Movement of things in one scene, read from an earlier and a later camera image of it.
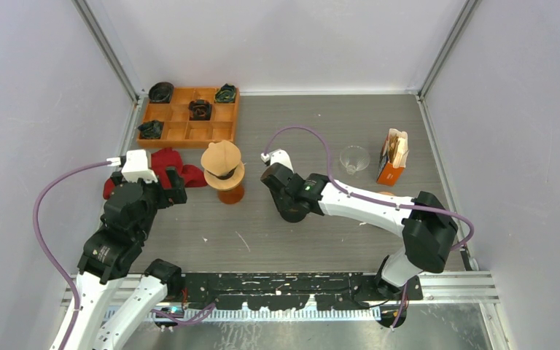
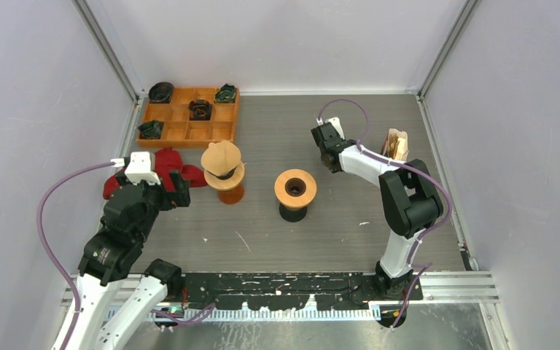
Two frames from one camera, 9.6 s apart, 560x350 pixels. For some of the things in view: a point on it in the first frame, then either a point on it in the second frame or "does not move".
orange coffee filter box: (393, 158) does not move
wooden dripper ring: (228, 181) does not move
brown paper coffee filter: (221, 157) does not move
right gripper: (280, 202) → (343, 140)
